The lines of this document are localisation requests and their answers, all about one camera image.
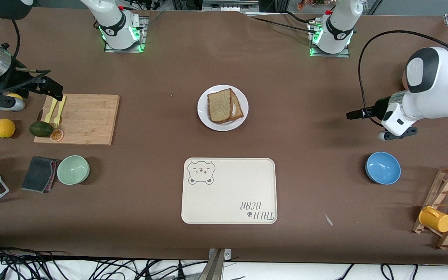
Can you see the wooden mug rack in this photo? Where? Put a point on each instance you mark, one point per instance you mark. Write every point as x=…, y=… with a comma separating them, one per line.
x=440, y=194

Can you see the wooden cutting board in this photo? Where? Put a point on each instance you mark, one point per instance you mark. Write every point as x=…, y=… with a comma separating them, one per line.
x=88, y=120

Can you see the grey folded cloth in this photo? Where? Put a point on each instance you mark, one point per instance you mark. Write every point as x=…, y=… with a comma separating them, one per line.
x=37, y=175

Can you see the yellow mug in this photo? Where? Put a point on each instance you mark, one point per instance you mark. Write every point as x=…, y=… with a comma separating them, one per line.
x=438, y=221

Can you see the metal table edge bracket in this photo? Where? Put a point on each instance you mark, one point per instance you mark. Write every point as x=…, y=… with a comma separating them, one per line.
x=216, y=268

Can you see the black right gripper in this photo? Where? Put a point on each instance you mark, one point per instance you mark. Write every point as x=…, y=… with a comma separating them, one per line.
x=13, y=77

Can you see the yellow plastic fork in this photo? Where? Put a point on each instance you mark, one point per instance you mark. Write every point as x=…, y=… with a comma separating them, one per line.
x=58, y=114

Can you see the green avocado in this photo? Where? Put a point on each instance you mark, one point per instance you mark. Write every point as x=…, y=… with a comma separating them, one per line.
x=41, y=129

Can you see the white round plate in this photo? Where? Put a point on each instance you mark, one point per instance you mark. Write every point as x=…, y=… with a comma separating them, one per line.
x=204, y=116

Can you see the toy fried egg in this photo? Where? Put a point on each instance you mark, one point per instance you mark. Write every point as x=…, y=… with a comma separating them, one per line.
x=232, y=111

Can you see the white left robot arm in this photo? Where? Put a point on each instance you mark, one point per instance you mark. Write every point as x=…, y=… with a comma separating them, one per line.
x=441, y=77

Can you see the mint green bowl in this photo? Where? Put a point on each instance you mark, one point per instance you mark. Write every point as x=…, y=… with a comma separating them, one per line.
x=73, y=170

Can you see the sandwich lid bread slice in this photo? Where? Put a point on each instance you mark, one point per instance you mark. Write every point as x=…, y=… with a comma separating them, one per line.
x=219, y=105

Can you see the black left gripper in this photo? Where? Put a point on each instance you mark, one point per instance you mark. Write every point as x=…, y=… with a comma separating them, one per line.
x=379, y=107

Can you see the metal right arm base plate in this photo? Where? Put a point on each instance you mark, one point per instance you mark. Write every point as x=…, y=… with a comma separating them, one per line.
x=125, y=49

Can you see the cream tray with bear print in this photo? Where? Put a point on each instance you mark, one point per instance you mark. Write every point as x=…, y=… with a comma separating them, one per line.
x=229, y=190

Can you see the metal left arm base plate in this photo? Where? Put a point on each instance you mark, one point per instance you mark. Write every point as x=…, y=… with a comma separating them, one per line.
x=331, y=55

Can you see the grey metal box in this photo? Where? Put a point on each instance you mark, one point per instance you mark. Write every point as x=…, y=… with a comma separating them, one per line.
x=228, y=6

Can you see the orange slice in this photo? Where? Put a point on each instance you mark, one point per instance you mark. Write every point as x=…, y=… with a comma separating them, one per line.
x=56, y=135

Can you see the blue bowl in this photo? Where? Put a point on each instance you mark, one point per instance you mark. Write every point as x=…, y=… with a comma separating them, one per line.
x=383, y=168

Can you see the yellow lemon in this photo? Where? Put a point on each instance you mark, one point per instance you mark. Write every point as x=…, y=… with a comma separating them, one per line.
x=4, y=128
x=16, y=96

